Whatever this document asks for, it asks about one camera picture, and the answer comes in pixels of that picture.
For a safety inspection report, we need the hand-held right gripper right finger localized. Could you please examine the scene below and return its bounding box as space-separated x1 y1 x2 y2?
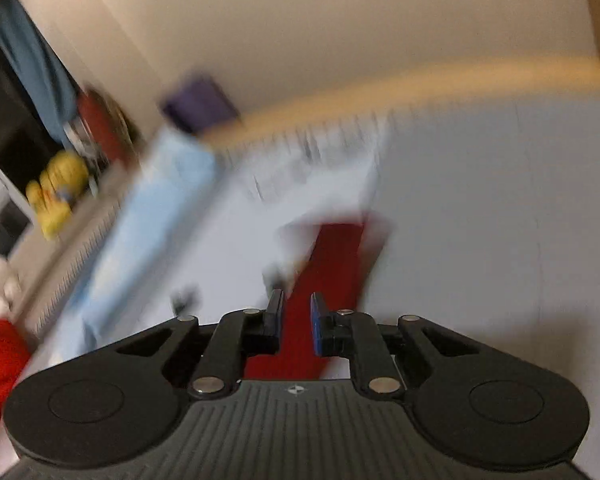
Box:
309 292 487 401

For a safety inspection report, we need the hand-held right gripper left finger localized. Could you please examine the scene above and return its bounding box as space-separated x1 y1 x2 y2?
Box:
112 289 286 401

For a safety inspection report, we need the dark red knit garment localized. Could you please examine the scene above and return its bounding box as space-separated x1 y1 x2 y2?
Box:
243 211 397 382

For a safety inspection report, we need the pile of cream clothes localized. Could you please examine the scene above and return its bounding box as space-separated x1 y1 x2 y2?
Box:
0 254 25 317

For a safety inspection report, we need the light blue cloth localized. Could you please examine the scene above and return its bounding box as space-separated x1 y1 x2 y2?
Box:
74 124 217 357

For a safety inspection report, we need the grey bed sheet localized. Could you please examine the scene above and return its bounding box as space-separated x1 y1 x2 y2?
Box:
360 95 600 376

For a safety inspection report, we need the white ribbed radiator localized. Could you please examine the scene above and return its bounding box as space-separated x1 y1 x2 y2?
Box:
9 192 127 337

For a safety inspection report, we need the purple box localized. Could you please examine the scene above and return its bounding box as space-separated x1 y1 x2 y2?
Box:
159 74 242 137

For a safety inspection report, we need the yellow plush toy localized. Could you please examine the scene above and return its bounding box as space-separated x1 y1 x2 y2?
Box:
25 151 90 240

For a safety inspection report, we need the dark red bag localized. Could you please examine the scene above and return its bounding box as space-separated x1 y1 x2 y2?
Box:
76 89 132 167

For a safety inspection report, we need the blue curtain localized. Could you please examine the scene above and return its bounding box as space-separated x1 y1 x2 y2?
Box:
0 0 77 147

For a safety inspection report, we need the wooden bed frame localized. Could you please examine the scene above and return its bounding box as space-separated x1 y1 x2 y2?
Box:
205 56 600 152

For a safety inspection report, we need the white window frame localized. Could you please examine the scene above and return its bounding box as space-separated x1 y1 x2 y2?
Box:
0 139 37 261

